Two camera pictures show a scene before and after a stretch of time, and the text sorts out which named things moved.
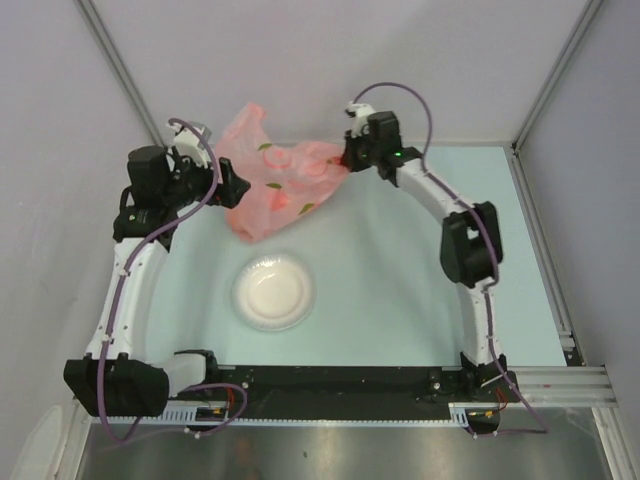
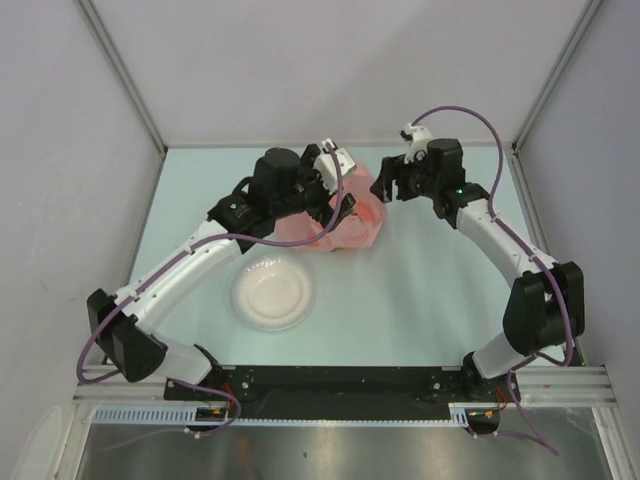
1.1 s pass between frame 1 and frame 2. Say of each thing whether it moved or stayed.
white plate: stayed
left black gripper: moved
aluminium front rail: stayed
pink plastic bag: moved
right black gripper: moved
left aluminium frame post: stayed
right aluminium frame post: stayed
